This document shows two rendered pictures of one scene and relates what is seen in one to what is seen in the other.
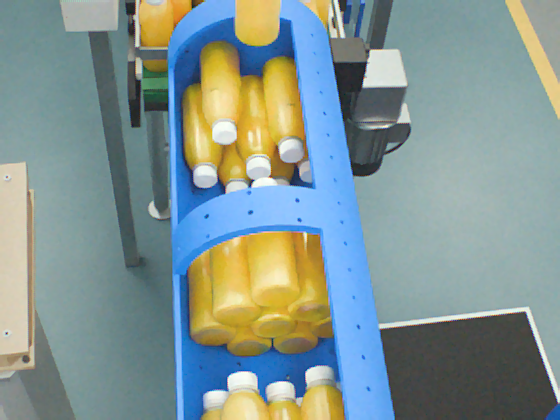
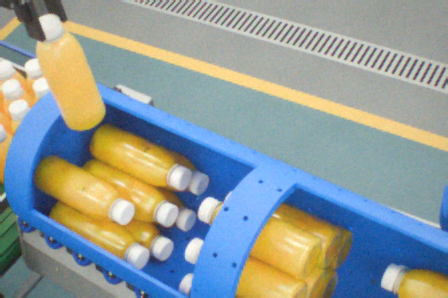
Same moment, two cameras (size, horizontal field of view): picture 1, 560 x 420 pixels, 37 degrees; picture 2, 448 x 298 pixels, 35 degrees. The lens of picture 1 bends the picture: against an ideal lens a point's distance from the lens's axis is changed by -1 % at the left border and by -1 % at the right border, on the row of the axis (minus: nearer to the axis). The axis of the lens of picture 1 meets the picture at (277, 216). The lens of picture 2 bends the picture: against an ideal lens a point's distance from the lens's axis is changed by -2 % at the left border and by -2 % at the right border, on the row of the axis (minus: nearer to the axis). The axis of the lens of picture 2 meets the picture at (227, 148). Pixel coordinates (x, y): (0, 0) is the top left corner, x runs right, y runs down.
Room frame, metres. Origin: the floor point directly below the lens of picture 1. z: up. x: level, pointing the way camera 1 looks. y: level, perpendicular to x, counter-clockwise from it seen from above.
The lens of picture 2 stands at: (0.18, 0.40, 2.05)
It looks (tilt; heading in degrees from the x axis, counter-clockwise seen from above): 48 degrees down; 323
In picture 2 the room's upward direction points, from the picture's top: 11 degrees counter-clockwise
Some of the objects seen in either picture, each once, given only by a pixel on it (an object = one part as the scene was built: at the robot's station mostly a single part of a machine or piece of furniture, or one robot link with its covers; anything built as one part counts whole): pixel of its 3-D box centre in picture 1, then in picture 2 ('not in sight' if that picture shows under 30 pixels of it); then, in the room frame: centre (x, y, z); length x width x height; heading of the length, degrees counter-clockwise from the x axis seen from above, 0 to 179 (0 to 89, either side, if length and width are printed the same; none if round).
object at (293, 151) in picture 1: (291, 151); (181, 178); (0.87, -0.01, 1.10); 0.04 x 0.02 x 0.04; 100
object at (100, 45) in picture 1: (116, 154); not in sight; (1.30, 0.41, 0.50); 0.04 x 0.04 x 1.00; 10
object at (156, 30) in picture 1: (157, 30); not in sight; (1.24, 0.27, 0.99); 0.07 x 0.07 x 0.18
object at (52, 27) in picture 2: not in sight; (48, 26); (0.99, 0.06, 1.43); 0.04 x 0.04 x 0.02
